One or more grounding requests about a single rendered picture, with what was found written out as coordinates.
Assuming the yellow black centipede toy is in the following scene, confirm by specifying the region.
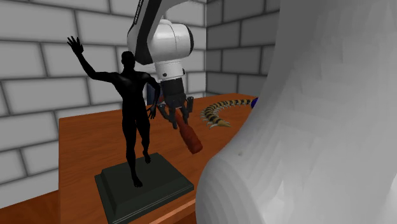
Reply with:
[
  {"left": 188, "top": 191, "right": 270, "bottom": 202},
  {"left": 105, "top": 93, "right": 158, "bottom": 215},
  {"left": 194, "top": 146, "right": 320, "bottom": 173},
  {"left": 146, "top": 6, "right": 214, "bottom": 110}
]
[{"left": 199, "top": 98, "right": 254, "bottom": 130}]

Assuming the black human figure statue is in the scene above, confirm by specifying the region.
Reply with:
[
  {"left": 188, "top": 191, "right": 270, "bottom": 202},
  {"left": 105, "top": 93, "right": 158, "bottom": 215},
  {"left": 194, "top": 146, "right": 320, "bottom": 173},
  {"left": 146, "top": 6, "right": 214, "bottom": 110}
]
[{"left": 66, "top": 35, "right": 195, "bottom": 224}]

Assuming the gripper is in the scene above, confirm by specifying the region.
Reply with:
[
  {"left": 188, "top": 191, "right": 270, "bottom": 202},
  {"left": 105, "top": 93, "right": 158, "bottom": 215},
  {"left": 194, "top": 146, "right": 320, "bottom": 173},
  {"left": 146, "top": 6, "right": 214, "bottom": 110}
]
[{"left": 157, "top": 78, "right": 195, "bottom": 130}]

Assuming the brown wooden table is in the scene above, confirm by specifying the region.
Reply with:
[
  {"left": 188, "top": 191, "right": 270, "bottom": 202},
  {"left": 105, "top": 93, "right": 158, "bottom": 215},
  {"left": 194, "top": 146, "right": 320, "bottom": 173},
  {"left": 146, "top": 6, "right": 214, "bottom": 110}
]
[{"left": 57, "top": 93, "right": 259, "bottom": 224}]

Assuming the red-brown tool handle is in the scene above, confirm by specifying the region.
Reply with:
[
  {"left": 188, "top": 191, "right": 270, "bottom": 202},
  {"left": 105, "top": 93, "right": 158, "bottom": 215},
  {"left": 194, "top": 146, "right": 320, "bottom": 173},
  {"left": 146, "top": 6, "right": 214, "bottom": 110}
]
[{"left": 174, "top": 111, "right": 204, "bottom": 155}]

